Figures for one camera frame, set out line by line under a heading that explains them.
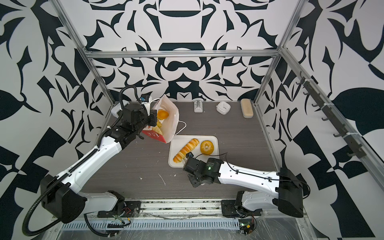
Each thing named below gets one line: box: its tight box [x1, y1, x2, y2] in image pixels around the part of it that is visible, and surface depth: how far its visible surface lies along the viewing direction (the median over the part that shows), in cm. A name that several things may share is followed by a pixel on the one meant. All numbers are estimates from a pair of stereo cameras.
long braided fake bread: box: [173, 138, 200, 164], surface depth 93 cm
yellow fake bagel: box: [200, 140, 215, 155], surface depth 95 cm
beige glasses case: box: [240, 98, 254, 119], surface depth 114 cm
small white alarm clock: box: [216, 101, 231, 115], surface depth 117 cm
